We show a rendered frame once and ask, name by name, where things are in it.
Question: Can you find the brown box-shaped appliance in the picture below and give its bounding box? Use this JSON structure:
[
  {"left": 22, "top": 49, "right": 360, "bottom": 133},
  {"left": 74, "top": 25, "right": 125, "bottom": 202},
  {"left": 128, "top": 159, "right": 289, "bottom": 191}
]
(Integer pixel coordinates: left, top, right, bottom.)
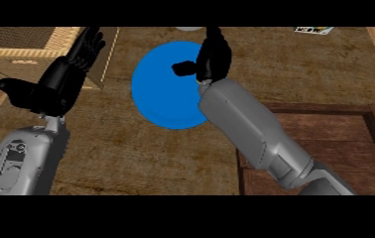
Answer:
[{"left": 0, "top": 26, "right": 121, "bottom": 91}]

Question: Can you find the pale grey round object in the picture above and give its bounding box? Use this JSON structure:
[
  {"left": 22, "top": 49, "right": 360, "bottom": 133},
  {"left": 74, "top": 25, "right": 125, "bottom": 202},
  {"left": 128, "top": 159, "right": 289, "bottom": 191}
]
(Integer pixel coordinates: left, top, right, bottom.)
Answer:
[{"left": 172, "top": 26, "right": 205, "bottom": 32}]

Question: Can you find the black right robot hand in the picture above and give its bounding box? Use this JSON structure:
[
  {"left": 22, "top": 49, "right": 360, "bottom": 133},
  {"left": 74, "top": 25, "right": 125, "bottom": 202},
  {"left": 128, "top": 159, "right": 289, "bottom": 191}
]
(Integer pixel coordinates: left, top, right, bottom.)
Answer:
[{"left": 169, "top": 26, "right": 234, "bottom": 85}]

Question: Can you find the white printed card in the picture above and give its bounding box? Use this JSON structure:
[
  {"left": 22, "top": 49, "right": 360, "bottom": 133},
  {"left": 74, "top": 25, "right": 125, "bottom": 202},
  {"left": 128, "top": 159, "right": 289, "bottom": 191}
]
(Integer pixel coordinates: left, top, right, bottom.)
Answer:
[{"left": 292, "top": 26, "right": 335, "bottom": 36}]

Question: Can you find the blue plate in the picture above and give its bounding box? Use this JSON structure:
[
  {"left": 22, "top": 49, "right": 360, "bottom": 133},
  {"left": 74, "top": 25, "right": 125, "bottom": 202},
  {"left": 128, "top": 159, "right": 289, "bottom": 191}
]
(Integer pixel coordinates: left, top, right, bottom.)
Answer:
[{"left": 130, "top": 41, "right": 211, "bottom": 131}]

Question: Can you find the brown wooden tray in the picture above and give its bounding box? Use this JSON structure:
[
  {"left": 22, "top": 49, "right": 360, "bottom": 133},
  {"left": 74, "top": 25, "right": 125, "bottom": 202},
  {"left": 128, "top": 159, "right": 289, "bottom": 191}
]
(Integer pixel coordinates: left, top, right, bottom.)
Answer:
[{"left": 236, "top": 101, "right": 375, "bottom": 196}]

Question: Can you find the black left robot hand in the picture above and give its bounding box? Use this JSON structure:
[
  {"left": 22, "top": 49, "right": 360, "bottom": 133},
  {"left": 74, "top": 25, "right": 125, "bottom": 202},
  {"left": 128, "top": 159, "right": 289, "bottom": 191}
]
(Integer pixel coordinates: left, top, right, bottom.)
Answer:
[{"left": 0, "top": 26, "right": 106, "bottom": 118}]

